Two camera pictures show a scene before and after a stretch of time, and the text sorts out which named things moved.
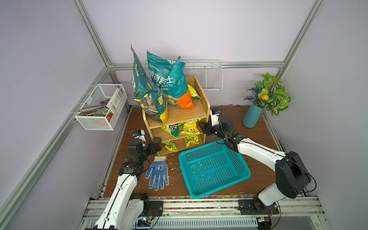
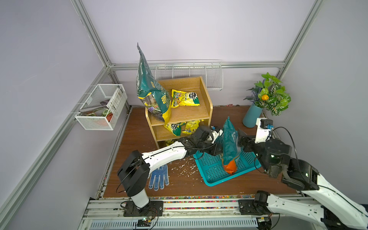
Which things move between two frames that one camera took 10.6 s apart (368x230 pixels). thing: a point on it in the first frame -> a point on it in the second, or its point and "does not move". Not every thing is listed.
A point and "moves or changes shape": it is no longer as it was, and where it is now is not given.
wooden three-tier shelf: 184,129 does not move
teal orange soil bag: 170,76 -> 231,147
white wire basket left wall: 101,109 does not move
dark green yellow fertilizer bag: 152,103 moves or changes shape
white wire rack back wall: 208,72 does not move
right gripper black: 208,125 -> 242,142
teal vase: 252,117 does not move
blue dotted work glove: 158,172 does not move
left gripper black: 157,145 -> 214,152
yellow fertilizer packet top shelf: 193,93 moves or changes shape
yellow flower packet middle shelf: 190,127 does not move
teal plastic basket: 212,166 moves or changes shape
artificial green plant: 269,94 does not move
